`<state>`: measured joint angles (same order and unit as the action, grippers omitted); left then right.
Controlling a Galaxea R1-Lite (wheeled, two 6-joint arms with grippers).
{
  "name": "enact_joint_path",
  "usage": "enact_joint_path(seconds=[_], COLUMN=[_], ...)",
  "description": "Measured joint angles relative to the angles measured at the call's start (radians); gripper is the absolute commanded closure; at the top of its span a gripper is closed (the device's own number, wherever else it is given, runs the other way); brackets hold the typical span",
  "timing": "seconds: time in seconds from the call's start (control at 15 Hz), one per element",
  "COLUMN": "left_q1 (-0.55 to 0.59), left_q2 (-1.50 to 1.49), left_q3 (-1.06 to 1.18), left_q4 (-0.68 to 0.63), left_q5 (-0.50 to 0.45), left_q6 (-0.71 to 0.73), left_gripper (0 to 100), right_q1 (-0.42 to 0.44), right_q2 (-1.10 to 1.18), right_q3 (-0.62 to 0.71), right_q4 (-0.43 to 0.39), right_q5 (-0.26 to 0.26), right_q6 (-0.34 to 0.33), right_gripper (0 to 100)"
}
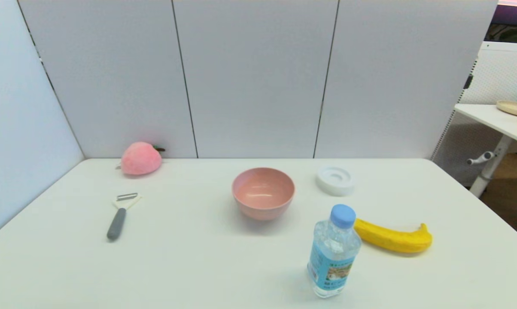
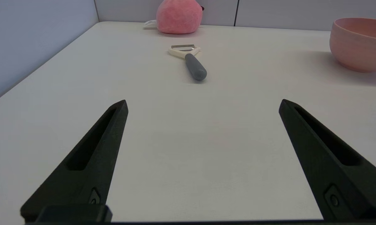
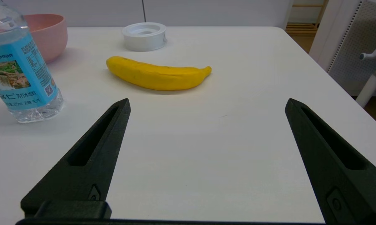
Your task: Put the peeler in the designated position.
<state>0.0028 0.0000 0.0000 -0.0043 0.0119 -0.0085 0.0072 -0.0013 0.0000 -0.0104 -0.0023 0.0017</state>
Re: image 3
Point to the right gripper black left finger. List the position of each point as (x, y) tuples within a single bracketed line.
[(81, 175)]

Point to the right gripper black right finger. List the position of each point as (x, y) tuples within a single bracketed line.
[(347, 187)]

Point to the clear water bottle blue label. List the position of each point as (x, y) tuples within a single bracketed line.
[(17, 72)]

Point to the yellow banana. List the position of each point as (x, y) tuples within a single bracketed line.
[(156, 76)]

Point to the pink bowl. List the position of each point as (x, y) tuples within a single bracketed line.
[(49, 34)]

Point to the white pegboard panel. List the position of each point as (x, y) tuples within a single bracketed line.
[(353, 40)]

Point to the wooden shelf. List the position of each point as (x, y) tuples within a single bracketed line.
[(303, 28)]

